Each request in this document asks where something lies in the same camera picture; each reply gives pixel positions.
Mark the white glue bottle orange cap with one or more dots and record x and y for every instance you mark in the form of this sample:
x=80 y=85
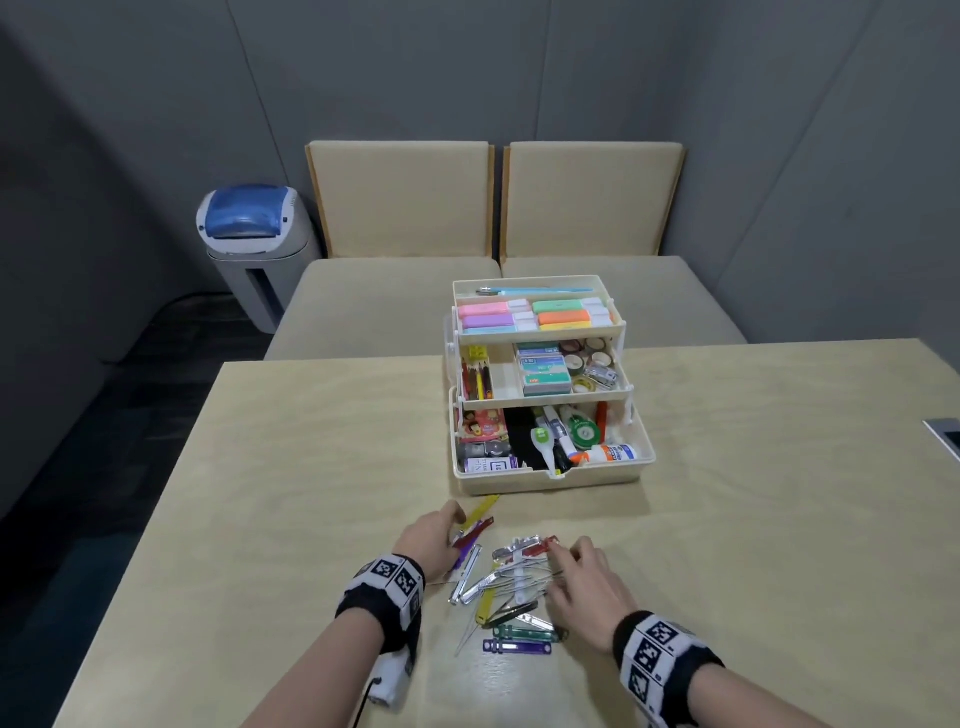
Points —
x=607 y=454

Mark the person's left forearm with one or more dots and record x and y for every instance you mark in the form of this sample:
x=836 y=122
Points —
x=315 y=675

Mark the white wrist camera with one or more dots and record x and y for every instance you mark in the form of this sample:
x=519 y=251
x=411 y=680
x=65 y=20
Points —
x=394 y=675

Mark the light blue highlighter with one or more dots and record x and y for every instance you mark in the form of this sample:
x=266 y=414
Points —
x=489 y=330

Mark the grey blue-lid paper shredder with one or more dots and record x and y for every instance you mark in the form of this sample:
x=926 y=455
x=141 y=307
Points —
x=251 y=240

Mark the black white marker wristband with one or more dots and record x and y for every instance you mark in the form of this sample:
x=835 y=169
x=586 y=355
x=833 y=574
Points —
x=382 y=596
x=664 y=667

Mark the pink highlighter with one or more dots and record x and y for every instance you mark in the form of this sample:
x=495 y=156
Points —
x=484 y=309

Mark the pink cartoon card pack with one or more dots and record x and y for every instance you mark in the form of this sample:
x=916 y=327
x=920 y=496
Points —
x=482 y=424

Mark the grey table socket panel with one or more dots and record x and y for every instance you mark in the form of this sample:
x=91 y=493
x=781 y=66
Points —
x=946 y=436

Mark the white plastic paddle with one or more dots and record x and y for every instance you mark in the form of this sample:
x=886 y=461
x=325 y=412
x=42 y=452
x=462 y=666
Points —
x=544 y=446

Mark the orange highlighter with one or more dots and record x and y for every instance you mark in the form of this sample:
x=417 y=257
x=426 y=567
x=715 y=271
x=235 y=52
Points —
x=564 y=318

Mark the dark green plastic fastener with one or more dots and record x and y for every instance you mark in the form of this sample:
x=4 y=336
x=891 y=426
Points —
x=525 y=634

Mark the purple highlighter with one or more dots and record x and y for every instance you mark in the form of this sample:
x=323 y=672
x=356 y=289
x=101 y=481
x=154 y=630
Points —
x=487 y=321

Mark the green highlighter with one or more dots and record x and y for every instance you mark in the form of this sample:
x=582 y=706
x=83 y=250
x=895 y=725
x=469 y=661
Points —
x=559 y=306

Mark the brown tape roll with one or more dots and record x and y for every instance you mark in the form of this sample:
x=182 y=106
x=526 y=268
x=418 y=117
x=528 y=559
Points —
x=563 y=346

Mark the red utility knife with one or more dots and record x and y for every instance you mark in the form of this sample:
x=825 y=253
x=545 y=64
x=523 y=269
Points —
x=601 y=420

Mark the white pen teal cap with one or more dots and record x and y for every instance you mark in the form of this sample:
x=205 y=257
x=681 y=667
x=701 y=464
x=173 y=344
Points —
x=495 y=291

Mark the cream tiered organizer box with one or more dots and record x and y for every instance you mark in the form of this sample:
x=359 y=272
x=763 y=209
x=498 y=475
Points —
x=645 y=457

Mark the grey green tape roll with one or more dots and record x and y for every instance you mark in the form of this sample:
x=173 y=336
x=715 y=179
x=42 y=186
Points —
x=568 y=364

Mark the yellow highlighter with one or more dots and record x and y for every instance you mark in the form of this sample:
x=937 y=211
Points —
x=566 y=326

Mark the pile of metal paper clips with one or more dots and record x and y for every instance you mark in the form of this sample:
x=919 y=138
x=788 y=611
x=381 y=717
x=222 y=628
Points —
x=495 y=581

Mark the white green correction tape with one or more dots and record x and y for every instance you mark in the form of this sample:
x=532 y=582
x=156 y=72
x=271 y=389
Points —
x=583 y=431

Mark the person's right hand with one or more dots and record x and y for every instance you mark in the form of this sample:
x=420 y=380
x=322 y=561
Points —
x=596 y=596

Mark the person's left hand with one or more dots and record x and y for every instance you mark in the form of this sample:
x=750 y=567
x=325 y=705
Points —
x=427 y=540

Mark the beige sofa chair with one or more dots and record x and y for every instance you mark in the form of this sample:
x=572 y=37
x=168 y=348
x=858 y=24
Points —
x=592 y=202
x=397 y=202

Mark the grey glitter tape roll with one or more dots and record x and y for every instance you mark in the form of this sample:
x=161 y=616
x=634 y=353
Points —
x=595 y=360

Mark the grey date stamp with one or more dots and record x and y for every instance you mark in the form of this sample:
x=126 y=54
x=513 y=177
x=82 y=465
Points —
x=484 y=450

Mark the white purple marker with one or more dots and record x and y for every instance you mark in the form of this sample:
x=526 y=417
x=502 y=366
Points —
x=559 y=427

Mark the yellow plastic fastener strip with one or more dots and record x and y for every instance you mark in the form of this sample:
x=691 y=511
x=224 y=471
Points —
x=486 y=604
x=480 y=510

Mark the white purple ink box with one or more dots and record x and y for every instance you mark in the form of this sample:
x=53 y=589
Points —
x=491 y=465

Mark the red plastic fastener strip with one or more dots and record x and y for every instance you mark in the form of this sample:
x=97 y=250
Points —
x=474 y=532

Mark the light purple plastic fastener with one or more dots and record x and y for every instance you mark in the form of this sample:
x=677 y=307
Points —
x=466 y=556

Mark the red coloured pencil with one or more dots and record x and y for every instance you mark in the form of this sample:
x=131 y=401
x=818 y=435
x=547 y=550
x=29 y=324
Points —
x=466 y=382

